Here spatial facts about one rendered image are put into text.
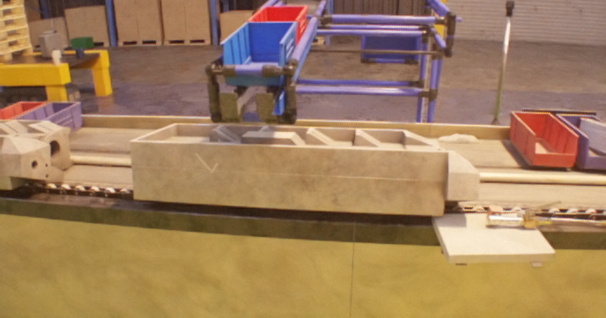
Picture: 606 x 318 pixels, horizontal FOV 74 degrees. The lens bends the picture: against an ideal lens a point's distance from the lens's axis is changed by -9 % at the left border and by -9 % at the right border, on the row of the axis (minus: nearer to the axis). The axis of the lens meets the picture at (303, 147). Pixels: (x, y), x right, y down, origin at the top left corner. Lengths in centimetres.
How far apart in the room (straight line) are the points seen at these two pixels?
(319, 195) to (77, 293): 107
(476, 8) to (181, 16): 726
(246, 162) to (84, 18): 1101
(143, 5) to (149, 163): 997
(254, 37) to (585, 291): 138
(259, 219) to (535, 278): 91
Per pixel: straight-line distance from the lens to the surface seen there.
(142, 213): 153
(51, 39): 648
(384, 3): 1157
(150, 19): 1126
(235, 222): 142
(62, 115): 241
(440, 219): 136
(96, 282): 182
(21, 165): 169
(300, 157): 129
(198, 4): 1075
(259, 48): 147
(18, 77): 612
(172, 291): 168
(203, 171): 138
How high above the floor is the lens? 148
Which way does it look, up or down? 22 degrees down
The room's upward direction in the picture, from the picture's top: 1 degrees counter-clockwise
